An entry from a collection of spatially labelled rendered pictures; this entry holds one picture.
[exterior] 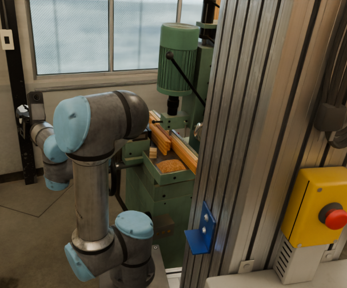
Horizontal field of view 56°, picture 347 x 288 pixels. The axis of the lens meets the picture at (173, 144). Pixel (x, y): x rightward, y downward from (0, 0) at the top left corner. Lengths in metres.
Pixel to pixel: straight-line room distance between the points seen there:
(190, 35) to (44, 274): 1.65
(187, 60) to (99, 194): 0.88
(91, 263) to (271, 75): 0.70
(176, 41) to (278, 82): 1.05
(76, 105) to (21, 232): 1.97
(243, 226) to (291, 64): 0.28
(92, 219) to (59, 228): 1.72
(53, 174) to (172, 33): 0.79
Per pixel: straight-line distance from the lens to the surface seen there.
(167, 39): 1.51
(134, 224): 1.02
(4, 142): 2.95
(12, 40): 2.57
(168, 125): 1.67
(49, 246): 2.48
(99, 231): 0.92
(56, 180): 1.11
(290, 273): 0.68
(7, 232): 2.65
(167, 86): 1.56
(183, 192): 1.69
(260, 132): 0.51
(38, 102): 1.19
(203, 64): 1.60
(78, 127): 0.71
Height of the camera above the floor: 1.73
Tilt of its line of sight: 28 degrees down
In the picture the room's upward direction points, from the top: 6 degrees clockwise
